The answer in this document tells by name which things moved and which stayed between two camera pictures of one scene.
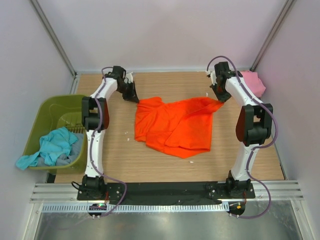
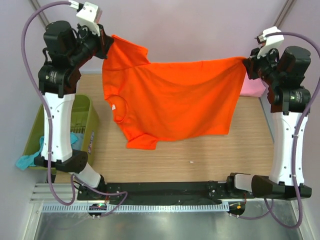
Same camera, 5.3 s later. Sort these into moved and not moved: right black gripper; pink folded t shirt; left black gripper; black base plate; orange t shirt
Moved: orange t shirt; right black gripper; left black gripper
Not moved: pink folded t shirt; black base plate
